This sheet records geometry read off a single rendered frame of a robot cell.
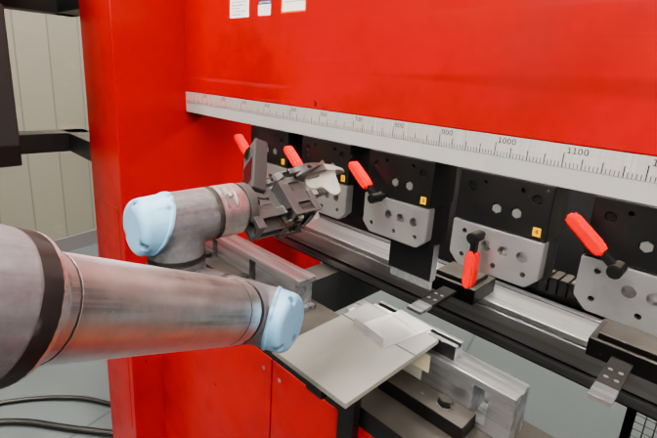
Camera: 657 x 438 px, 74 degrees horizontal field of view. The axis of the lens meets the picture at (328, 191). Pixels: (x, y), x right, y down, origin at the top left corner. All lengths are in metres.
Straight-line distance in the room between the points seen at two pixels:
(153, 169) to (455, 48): 0.99
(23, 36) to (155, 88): 2.41
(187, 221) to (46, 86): 3.28
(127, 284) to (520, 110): 0.58
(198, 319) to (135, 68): 1.06
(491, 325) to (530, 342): 0.09
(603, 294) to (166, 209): 0.59
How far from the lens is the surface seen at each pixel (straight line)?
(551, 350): 1.11
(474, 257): 0.74
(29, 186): 3.84
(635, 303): 0.72
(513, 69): 0.73
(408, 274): 0.92
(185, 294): 0.41
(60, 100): 3.87
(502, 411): 0.89
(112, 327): 0.35
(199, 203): 0.59
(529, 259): 0.74
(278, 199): 0.68
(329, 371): 0.79
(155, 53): 1.42
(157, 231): 0.57
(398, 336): 0.89
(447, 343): 0.91
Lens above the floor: 1.48
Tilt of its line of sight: 15 degrees down
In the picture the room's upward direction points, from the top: 4 degrees clockwise
